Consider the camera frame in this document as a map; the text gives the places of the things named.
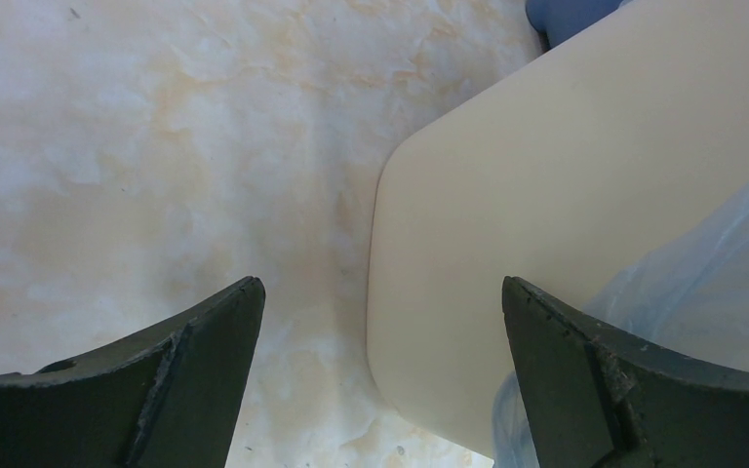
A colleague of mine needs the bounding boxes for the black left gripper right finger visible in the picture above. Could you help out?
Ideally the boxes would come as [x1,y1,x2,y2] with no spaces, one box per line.
[502,277,749,467]

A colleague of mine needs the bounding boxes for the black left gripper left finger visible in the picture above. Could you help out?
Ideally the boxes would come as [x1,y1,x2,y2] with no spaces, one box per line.
[0,277,265,467]

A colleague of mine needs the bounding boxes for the light blue trash bag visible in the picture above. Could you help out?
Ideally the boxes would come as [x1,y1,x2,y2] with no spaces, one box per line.
[493,182,749,467]

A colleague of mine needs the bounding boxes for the beige plastic trash bin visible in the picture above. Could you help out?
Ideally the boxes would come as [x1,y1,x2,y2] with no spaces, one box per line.
[367,1,749,456]

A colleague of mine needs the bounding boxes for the blue plastic trash bin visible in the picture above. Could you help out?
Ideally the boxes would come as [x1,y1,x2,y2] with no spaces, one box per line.
[525,0,623,48]

